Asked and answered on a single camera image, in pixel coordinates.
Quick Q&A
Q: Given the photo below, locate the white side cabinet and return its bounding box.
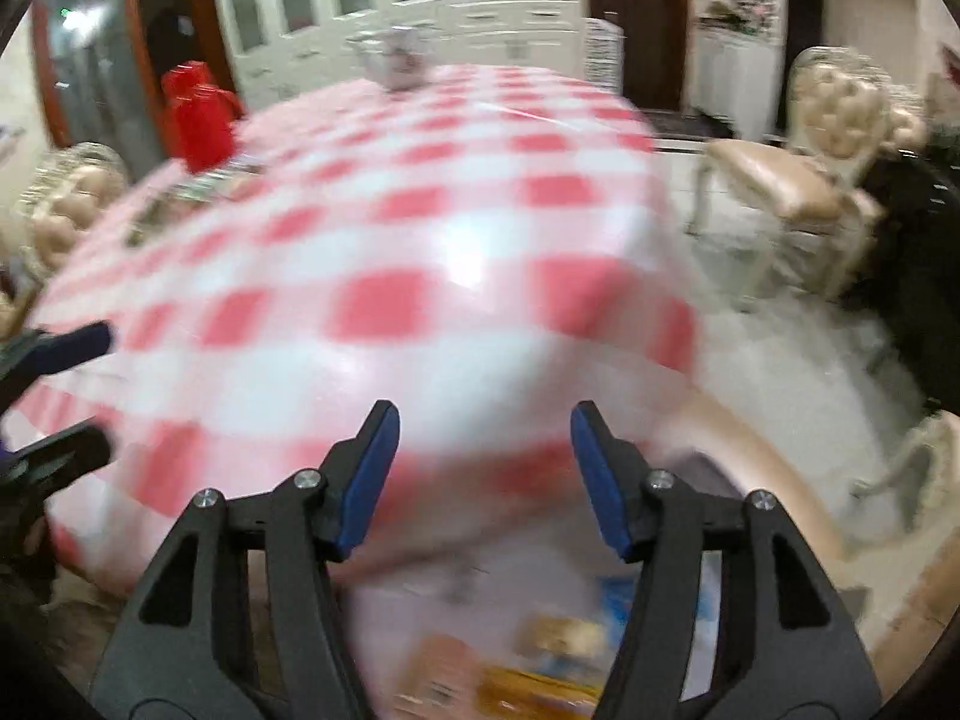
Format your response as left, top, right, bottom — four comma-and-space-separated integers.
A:
688, 25, 784, 142

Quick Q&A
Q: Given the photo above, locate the cream tufted chair right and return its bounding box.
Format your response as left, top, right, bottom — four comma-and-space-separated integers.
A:
685, 46, 929, 310

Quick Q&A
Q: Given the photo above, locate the cream tufted chair left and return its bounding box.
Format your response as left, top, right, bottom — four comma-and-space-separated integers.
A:
13, 142, 130, 283

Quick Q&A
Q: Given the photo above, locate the dark wooden door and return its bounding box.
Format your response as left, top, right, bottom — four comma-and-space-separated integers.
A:
589, 0, 688, 110

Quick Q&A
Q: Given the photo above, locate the red white checkered tablecloth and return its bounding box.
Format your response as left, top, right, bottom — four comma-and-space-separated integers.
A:
10, 65, 698, 592

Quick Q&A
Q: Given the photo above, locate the red thermos jug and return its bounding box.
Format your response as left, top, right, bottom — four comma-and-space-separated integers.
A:
161, 60, 245, 174

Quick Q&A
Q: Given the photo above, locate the white lattice screen panel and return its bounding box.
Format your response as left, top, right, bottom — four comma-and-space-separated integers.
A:
584, 18, 625, 94

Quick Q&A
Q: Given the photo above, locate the white glass-door cabinet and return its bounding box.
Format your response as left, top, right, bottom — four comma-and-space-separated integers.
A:
217, 0, 584, 110

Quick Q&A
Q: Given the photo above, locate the white floral teapot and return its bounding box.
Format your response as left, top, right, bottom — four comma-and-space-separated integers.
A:
348, 25, 433, 93

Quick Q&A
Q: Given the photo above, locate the cream tufted chair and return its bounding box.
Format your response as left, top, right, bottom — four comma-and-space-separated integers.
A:
685, 46, 929, 310
13, 142, 130, 283

